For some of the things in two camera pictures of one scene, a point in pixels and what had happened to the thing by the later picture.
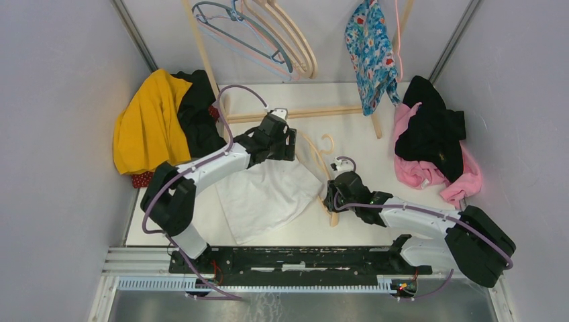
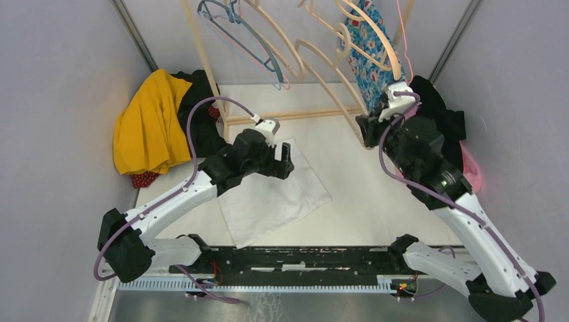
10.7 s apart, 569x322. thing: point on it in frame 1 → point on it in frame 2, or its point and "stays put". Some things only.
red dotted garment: x=141 y=180 stays put
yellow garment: x=148 y=133 stays put
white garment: x=268 y=199 stays put
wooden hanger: x=278 y=10 → x=346 y=116
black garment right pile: x=434 y=133 stays put
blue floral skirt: x=372 y=53 stays put
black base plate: x=302 y=262 stays put
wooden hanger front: x=333 y=218 → x=380 y=37
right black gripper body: x=340 y=200 → x=390 y=147
